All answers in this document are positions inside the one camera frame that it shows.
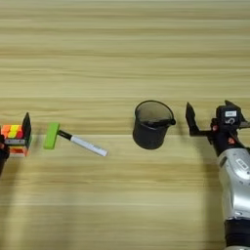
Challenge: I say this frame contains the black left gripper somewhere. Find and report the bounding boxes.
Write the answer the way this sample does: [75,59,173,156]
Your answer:
[0,111,33,177]

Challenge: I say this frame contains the white marker with black cap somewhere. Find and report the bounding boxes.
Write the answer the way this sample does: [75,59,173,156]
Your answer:
[57,129,109,158]

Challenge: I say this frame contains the right gripper small black box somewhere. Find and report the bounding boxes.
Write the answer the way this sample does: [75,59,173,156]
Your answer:
[215,100,243,129]

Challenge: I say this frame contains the green rectangular block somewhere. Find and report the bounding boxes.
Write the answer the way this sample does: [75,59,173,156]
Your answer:
[43,121,62,150]

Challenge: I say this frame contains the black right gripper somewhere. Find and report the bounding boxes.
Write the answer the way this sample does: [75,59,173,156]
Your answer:
[185,102,250,156]

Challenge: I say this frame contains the black mesh pen cup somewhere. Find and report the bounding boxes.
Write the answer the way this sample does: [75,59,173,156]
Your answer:
[132,100,177,150]

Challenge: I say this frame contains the black pen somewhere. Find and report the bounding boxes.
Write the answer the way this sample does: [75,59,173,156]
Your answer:
[143,117,177,128]

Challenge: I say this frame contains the multicolour puzzle cube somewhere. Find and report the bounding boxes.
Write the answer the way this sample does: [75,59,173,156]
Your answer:
[0,123,31,158]

